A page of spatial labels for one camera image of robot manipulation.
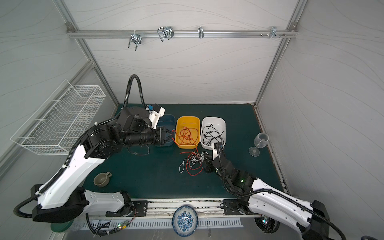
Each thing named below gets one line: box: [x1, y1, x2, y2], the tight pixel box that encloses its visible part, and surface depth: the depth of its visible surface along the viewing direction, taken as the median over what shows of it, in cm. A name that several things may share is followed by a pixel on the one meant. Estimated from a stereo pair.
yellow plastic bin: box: [175, 116, 201, 149], surface depth 106 cm
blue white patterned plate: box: [172, 205, 199, 238], surface depth 70 cm
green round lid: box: [50, 218, 75, 233], surface depth 61 cm
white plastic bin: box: [200, 116, 226, 150], surface depth 104 cm
